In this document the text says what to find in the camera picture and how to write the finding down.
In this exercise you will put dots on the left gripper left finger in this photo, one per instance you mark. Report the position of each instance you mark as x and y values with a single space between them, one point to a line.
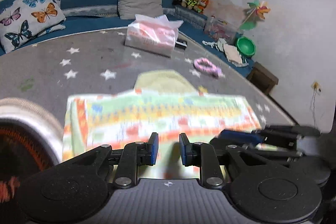
78 188

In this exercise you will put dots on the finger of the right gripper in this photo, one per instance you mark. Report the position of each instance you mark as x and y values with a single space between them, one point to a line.
241 137

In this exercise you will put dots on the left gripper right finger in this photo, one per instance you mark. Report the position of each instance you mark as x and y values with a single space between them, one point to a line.
259 188

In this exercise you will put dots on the colourful patterned baby garment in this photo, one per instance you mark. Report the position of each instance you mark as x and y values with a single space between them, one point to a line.
163 102

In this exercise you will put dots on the small wooden stool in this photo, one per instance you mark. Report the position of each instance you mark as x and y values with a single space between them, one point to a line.
262 79

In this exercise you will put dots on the beige cloth on sofa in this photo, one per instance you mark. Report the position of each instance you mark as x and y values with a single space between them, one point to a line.
231 53

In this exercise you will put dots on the green plastic bowl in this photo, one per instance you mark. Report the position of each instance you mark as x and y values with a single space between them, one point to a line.
246 46

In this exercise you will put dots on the clear plastic toy box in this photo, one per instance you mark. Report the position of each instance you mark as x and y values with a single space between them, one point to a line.
219 29

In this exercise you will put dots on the small black box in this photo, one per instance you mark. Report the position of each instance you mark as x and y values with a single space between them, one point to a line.
181 44

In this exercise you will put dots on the colourful paper pinwheel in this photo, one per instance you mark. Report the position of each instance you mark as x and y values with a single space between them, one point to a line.
255 13

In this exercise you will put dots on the pink tissue pack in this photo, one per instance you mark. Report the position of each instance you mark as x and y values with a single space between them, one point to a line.
156 35

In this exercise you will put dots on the orange yellow plush toys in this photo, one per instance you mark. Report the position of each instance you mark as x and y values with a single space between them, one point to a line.
196 5

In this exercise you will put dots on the grey square cushion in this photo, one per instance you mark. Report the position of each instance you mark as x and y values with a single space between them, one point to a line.
128 8

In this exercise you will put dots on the butterfly print pillow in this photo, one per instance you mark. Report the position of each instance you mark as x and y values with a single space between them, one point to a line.
24 20

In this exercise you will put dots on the blue sofa bench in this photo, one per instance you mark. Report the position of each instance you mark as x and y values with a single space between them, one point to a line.
91 15

